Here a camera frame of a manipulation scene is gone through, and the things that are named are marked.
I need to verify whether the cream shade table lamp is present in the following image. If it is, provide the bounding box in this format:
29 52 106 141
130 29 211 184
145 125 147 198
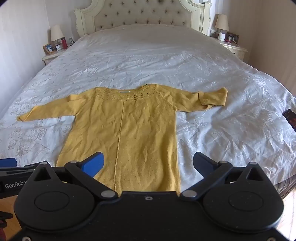
215 14 229 34
50 24 64 47

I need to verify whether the yellow knit sweater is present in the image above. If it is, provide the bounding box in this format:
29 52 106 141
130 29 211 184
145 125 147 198
16 84 228 195

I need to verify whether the cream tufted headboard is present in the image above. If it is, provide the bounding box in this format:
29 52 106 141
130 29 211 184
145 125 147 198
73 0 212 37

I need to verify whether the white embroidered bedspread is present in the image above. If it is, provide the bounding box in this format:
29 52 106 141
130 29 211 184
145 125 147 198
0 23 296 200

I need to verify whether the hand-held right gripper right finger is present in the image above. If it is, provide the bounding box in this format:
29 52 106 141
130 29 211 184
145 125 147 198
179 152 270 202

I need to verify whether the cream nightstand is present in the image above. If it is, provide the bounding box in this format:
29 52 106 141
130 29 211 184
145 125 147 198
214 37 248 62
42 44 77 66

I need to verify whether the dark phone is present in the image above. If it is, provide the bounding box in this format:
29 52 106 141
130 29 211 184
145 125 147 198
282 109 296 133

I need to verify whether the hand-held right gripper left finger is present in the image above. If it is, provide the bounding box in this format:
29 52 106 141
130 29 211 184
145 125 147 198
30 152 118 201

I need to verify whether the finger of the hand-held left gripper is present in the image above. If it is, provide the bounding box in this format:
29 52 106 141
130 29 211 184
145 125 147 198
0 158 38 175

